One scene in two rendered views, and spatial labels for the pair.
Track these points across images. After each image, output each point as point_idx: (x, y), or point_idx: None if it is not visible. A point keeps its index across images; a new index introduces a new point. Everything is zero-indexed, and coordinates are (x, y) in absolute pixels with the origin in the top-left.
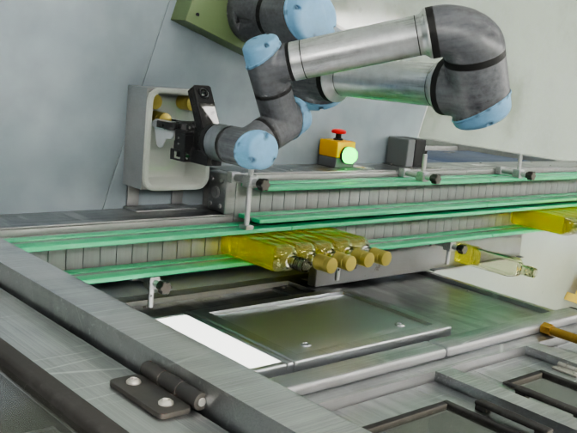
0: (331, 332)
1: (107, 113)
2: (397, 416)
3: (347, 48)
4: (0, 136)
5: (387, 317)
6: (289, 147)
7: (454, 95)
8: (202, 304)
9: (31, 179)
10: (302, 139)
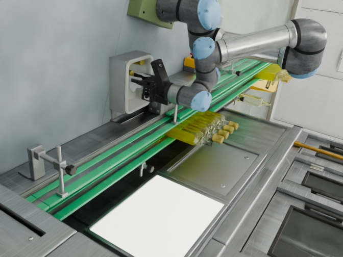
0: (225, 172)
1: (101, 75)
2: (282, 224)
3: (252, 46)
4: (52, 106)
5: (238, 152)
6: (173, 66)
7: (297, 64)
8: None
9: (69, 123)
10: (178, 60)
